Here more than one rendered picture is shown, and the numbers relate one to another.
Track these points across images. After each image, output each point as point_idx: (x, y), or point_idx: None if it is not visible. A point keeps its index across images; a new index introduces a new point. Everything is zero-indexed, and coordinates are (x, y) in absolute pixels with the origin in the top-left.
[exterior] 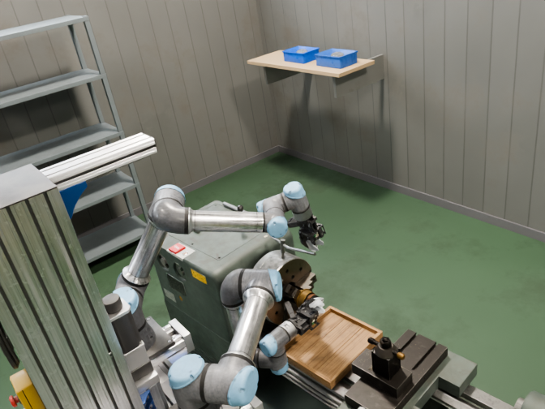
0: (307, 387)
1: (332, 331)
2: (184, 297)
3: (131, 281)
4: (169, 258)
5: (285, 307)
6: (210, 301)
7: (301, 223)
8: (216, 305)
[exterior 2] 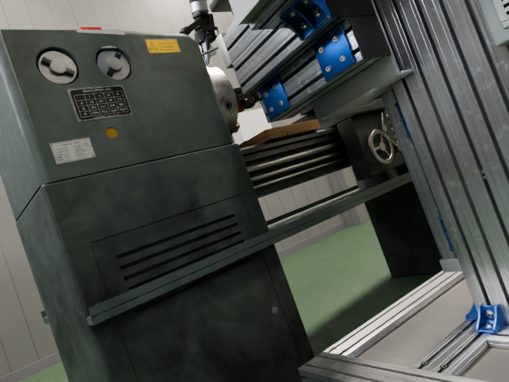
0: (301, 163)
1: None
2: (124, 120)
3: None
4: (83, 45)
5: (238, 89)
6: (188, 82)
7: (207, 13)
8: (201, 82)
